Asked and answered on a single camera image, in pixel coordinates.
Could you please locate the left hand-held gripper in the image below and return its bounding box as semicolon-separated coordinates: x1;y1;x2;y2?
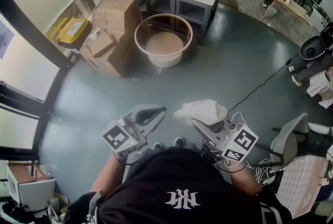
101;104;167;158

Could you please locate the person's right forearm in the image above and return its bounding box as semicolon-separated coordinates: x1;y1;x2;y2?
228;161;262;194

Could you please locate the white drawer cabinet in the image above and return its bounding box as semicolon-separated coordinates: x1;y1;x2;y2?
5;163;56;212

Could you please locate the light wooden worktable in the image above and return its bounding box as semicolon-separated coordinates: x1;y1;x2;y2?
265;0;315;26

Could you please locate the grey office chair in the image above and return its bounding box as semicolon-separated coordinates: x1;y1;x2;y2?
270;113;309;170

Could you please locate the yellow plastic crate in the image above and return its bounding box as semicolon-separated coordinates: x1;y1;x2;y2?
56;17;89;45

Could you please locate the checked cloth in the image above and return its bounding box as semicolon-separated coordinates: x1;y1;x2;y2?
306;71;330;97

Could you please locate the black round appliance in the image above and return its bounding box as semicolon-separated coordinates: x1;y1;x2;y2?
299;22;333;62

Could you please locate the printed large cardboard box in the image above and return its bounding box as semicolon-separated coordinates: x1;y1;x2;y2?
79;30;138;79

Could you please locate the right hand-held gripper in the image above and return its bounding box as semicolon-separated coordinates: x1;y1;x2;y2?
191;118;259;164

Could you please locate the white fluffy cloth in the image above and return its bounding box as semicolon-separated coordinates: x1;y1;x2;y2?
173;98;228;126

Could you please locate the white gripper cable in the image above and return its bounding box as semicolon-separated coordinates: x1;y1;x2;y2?
231;112;248;127

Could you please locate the small flat cardboard box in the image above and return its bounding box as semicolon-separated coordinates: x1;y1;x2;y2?
85;30;115;58

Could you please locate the black window frame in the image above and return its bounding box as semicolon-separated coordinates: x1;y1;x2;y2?
0;0;86;164

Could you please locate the black power cable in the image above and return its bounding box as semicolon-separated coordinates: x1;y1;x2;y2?
226;53;300;114

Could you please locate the person's black shirt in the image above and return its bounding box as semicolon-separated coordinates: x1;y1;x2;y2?
65;147;292;224

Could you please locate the person's left forearm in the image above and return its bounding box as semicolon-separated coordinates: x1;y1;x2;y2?
90;155;123;194

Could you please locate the tangled white cable bundle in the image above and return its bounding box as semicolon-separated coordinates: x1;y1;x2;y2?
253;157;276;187

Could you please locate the paper window notice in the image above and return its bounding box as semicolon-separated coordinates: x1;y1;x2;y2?
0;21;15;59

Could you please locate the pink patterned board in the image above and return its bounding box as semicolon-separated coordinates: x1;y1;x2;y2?
275;155;330;218

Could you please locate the black wrist band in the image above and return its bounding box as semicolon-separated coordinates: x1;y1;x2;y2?
221;163;247;173

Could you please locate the tall plain cardboard box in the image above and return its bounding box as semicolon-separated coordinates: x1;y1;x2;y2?
92;0;141;36

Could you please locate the person's right shoe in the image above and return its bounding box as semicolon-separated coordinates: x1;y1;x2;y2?
173;136;186;150

